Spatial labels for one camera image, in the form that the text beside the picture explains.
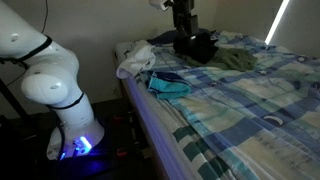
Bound black stand leg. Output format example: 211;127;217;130
0;78;32;122

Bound blue plaid bedsheet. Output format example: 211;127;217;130
114;30;320;180

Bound thin black wall cable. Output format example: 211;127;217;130
40;0;50;34

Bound olive green cloth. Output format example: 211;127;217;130
181;47;259;73

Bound black cloth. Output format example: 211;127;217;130
173;29;220;65

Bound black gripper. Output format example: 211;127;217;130
171;0;200;46

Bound bed mattress with frame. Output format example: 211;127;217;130
112;41;188;180

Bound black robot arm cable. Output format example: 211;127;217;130
56;123;67;161

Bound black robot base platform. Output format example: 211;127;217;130
29;99;149;180

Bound white cloth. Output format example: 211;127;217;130
115;39;157;80

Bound teal and blue cloth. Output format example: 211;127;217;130
146;71;192;100

